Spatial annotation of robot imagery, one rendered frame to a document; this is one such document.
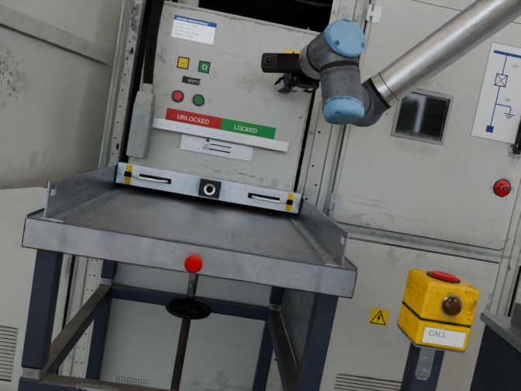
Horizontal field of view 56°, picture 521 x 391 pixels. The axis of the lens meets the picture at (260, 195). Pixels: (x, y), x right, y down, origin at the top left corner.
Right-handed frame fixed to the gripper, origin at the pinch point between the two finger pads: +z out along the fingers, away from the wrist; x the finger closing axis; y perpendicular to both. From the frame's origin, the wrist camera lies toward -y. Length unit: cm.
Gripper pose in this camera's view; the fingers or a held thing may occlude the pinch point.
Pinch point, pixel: (275, 85)
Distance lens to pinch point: 143.4
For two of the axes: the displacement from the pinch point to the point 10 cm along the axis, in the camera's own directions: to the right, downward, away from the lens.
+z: -3.6, 1.0, 9.3
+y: 9.3, 1.3, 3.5
